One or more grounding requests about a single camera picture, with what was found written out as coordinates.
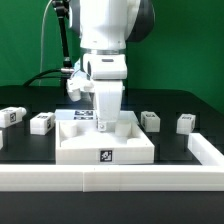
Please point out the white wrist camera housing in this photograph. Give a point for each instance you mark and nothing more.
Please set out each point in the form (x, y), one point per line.
(100, 74)

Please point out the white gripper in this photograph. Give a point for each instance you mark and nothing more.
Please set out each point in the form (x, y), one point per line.
(107, 101)

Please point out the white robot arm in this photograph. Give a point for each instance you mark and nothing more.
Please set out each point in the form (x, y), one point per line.
(104, 27)

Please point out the white square tabletop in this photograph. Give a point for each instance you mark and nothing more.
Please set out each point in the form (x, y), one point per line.
(78, 142)

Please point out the white fiducial marker sheet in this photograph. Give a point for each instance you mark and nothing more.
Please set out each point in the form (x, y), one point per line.
(69, 115)

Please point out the white fence wall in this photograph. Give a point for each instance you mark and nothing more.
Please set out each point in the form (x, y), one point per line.
(207, 175)

